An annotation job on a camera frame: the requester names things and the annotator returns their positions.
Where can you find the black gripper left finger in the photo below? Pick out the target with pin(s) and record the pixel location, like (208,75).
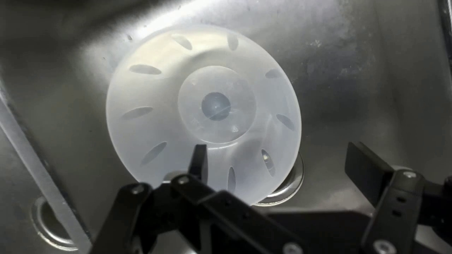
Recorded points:
(136,212)

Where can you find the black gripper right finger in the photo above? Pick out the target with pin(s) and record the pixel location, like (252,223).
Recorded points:
(400,202)

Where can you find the clear frosted plastic bowl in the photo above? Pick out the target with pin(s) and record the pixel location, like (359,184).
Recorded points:
(156,93)

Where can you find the steel sink drain strainer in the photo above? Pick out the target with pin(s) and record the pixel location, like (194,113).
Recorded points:
(290,189)
(44,233)

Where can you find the stainless steel double sink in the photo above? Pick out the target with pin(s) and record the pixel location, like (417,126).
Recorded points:
(376,71)

